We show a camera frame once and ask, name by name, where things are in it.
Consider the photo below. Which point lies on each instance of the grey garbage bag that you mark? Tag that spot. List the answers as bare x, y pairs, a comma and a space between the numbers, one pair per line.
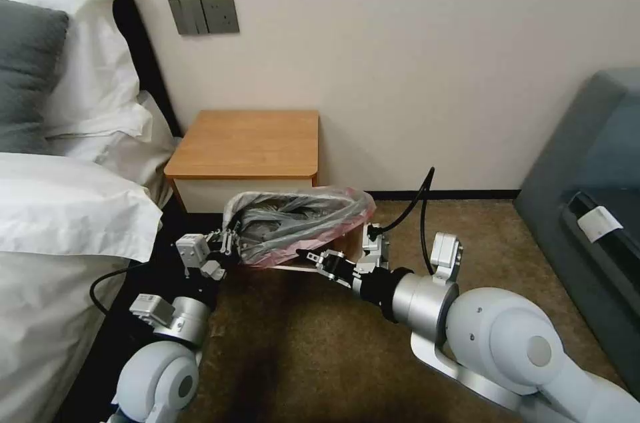
280, 223

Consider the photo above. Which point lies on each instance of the white duvet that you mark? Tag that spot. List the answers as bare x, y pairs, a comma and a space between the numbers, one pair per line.
50, 253

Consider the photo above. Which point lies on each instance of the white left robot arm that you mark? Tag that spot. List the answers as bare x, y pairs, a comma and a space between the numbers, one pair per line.
155, 373

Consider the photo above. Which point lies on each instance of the grey sofa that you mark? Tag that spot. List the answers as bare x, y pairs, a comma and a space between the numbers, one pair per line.
565, 168

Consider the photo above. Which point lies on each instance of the black baseboard strip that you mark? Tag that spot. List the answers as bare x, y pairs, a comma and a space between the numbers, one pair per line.
450, 194

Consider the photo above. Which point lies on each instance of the white paper label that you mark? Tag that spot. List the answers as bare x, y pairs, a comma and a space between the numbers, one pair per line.
600, 224

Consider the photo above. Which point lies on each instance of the grey pillow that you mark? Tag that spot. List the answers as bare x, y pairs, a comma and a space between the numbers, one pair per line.
25, 73

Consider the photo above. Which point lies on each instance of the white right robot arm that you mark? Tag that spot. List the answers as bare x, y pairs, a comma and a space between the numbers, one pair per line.
505, 343

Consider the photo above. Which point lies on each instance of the large white pillow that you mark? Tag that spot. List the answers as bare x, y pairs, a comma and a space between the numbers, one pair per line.
95, 43

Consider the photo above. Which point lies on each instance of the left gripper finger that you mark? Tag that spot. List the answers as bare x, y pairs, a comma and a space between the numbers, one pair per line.
229, 247
223, 234

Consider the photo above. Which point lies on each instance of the grey wall socket plate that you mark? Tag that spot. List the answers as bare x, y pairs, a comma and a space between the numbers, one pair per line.
219, 14

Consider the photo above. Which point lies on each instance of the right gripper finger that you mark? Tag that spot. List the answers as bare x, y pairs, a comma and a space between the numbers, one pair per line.
336, 277
327, 258

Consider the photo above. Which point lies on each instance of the black bed headboard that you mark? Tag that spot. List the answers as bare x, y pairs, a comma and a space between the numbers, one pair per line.
150, 58

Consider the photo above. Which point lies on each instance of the white bed sheet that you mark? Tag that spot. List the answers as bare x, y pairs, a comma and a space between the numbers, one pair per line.
150, 163

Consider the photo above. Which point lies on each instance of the pink translucent garbage bag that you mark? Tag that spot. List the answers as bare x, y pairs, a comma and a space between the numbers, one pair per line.
357, 198

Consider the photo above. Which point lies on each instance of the grey wall switch plate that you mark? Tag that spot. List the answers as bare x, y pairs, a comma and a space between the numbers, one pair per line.
184, 16

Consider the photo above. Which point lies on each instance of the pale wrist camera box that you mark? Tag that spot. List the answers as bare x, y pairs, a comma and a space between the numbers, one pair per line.
192, 250
376, 246

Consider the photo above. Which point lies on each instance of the beige trash can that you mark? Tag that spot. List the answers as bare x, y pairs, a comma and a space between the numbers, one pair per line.
350, 243

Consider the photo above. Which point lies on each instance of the wooden nightstand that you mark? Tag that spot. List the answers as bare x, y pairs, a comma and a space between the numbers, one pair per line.
245, 148

